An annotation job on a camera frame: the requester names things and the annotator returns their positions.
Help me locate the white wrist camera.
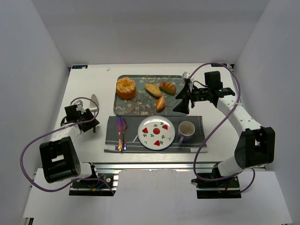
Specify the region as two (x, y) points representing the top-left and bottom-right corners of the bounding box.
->
(73, 100), (85, 114)
(182, 72), (194, 92)

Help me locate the blossom pattern grey tray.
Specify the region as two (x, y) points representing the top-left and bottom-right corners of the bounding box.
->
(113, 75), (185, 116)

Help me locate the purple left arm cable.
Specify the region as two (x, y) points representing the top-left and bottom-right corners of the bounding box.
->
(20, 97), (115, 195)

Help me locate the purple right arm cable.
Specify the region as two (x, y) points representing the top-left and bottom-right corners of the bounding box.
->
(188, 62), (255, 194)

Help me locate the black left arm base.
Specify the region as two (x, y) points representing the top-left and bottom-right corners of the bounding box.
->
(69, 164), (119, 196)

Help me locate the watermelon pattern white plate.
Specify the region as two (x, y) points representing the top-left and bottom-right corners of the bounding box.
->
(137, 116), (175, 151)

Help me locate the purple ceramic mug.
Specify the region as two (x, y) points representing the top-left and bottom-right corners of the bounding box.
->
(178, 121), (195, 144)

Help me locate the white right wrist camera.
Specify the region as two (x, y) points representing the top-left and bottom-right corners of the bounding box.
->
(182, 72), (194, 92)

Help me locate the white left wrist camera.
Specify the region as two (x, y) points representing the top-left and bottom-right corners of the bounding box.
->
(73, 100), (85, 114)

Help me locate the iridescent knife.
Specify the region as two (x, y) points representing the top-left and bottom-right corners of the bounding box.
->
(117, 116), (123, 152)

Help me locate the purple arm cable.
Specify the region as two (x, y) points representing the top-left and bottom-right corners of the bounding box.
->
(188, 62), (255, 194)
(20, 97), (115, 195)

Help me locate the blue label left corner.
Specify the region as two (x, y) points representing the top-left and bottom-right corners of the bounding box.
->
(71, 65), (88, 69)

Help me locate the iridescent fork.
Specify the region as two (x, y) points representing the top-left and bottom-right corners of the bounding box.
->
(121, 117), (127, 150)

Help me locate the blue label right corner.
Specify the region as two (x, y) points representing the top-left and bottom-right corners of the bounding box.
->
(210, 63), (227, 67)

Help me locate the sliced baguette piece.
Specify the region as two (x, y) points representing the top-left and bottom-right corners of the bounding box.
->
(159, 82), (177, 95)

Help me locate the blue label corner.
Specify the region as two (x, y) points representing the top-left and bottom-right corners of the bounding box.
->
(71, 65), (88, 69)
(210, 63), (227, 67)

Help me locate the grey cloth placemat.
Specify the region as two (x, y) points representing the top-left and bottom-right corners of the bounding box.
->
(104, 115), (208, 154)

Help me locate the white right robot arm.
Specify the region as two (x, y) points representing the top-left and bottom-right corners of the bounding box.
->
(173, 71), (275, 180)

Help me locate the steel cake server wooden handle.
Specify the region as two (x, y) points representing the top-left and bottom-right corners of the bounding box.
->
(90, 94), (100, 133)

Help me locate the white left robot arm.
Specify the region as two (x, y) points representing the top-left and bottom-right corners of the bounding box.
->
(39, 105), (99, 183)

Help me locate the oval flat bread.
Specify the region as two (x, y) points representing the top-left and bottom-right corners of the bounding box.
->
(145, 83), (162, 98)

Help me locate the round orange sponge cake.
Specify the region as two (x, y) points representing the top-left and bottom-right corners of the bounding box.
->
(116, 77), (136, 100)

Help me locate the sesame bun bread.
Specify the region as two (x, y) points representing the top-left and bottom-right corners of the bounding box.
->
(156, 97), (165, 112)

